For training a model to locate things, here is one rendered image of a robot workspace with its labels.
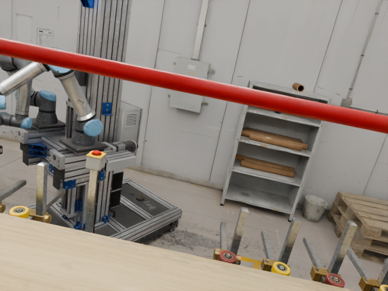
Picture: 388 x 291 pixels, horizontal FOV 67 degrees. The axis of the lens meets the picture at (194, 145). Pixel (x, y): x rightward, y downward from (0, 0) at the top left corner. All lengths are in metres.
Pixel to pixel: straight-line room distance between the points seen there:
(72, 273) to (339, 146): 3.53
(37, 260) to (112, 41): 1.48
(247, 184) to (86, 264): 3.11
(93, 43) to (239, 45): 2.06
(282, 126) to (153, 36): 1.99
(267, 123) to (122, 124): 2.10
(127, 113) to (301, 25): 2.38
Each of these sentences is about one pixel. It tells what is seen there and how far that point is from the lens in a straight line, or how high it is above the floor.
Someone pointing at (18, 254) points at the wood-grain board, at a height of 0.90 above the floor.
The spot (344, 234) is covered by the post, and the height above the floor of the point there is 1.09.
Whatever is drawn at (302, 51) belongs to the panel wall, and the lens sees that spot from 3.87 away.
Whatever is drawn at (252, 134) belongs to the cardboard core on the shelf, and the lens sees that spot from 3.52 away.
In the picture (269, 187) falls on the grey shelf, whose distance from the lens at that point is 4.17.
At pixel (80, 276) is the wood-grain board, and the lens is 1.26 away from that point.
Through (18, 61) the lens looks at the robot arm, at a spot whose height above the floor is 1.50.
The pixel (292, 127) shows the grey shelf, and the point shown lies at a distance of 3.94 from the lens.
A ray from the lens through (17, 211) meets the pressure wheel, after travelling 1.63.
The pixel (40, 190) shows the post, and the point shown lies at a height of 0.98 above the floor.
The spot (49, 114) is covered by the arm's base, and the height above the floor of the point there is 1.12.
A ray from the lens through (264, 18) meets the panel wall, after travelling 3.83.
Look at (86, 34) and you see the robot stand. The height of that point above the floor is 1.73.
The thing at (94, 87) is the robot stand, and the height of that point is 1.39.
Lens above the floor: 1.76
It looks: 18 degrees down
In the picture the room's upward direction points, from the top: 11 degrees clockwise
